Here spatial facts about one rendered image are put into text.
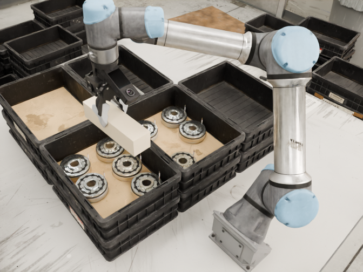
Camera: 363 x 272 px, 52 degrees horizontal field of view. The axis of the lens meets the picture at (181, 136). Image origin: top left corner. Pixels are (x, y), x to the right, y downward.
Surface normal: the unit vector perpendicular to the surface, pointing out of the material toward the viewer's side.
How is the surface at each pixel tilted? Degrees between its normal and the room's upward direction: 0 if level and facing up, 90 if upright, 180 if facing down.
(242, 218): 23
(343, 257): 0
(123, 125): 0
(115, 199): 0
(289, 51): 49
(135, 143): 90
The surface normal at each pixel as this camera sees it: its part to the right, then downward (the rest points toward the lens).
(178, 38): 0.07, 0.49
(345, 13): -0.79, 0.44
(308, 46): 0.13, 0.04
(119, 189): 0.04, -0.73
